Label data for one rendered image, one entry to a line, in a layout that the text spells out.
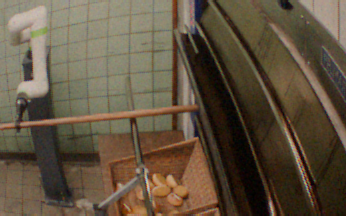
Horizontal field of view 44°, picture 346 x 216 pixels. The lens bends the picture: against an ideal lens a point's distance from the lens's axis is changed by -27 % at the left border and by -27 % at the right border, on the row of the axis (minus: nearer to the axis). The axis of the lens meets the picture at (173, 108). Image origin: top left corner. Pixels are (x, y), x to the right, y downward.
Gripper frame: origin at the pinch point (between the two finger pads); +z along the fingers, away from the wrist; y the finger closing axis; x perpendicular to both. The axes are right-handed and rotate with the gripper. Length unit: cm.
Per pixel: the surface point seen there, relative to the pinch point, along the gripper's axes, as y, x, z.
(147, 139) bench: 60, -76, -68
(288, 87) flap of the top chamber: -62, -99, 86
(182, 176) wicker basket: 57, -89, -27
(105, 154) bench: 60, -49, -55
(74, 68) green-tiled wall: 38, -30, -124
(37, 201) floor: 118, 19, -68
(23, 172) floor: 118, 34, -106
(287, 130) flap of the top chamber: -56, -95, 98
